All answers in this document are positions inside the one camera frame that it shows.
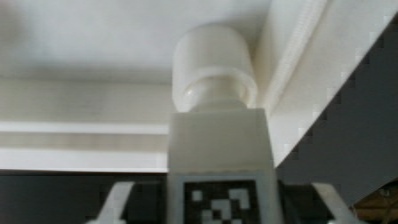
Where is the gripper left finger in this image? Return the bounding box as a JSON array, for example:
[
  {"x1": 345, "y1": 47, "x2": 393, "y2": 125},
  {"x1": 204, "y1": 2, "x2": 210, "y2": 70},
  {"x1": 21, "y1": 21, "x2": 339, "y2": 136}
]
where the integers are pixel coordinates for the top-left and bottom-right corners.
[{"x1": 85, "y1": 181, "x2": 135, "y2": 224}]

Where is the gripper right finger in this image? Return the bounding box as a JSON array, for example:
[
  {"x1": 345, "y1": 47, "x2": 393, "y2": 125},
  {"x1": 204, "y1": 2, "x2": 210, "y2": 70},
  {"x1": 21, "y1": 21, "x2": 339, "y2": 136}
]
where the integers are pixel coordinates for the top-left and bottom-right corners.
[{"x1": 313, "y1": 183, "x2": 368, "y2": 224}]

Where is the white leg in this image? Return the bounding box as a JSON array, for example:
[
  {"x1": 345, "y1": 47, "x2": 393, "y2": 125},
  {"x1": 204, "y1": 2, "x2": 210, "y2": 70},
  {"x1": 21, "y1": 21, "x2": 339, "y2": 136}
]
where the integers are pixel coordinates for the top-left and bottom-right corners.
[{"x1": 165, "y1": 75, "x2": 286, "y2": 224}]

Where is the white square tabletop part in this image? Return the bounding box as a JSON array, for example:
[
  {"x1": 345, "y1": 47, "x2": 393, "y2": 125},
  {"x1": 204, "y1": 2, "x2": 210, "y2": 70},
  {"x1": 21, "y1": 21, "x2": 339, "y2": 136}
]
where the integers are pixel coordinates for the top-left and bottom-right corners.
[{"x1": 0, "y1": 0, "x2": 398, "y2": 172}]

